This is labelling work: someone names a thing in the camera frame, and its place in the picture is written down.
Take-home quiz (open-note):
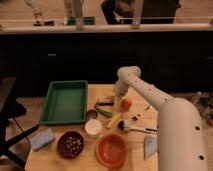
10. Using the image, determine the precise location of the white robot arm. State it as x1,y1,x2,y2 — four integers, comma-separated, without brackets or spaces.
114,66,208,171

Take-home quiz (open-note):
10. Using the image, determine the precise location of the black bristle brush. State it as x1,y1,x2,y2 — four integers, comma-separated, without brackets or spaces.
118,120,157,133

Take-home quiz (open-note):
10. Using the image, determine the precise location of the small metal spoon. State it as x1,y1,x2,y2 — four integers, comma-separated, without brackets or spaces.
132,105,152,121

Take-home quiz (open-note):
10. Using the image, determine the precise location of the green cucumber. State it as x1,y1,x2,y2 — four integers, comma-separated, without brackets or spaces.
95,104,112,118

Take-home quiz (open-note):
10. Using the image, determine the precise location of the blue sponge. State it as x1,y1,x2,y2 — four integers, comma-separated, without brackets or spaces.
30,128,55,151

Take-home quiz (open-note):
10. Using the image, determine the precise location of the yellow banana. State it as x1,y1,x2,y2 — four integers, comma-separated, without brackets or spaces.
106,113,121,129

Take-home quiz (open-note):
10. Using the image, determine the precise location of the red bowl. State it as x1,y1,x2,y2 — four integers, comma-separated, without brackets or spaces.
95,134,127,168

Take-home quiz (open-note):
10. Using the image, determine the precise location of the grey folded cloth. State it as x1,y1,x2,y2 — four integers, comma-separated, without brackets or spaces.
144,136,157,160

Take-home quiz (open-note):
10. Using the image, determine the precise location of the small metal cup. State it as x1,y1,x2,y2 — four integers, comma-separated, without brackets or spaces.
86,109,98,120

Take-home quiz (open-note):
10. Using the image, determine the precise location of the white round lid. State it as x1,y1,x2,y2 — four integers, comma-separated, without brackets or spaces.
85,119,102,138

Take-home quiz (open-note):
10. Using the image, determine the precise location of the green plastic tray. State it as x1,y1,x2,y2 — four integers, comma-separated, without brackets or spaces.
40,80,88,125

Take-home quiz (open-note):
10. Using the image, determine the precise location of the green box on shelf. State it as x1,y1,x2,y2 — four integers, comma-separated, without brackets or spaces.
66,16,95,25

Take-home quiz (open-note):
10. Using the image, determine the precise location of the dark bowl with nuts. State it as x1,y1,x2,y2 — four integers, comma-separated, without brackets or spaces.
57,131,84,159

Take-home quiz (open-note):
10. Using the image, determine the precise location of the black chair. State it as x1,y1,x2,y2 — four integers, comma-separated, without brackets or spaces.
0,77,39,168

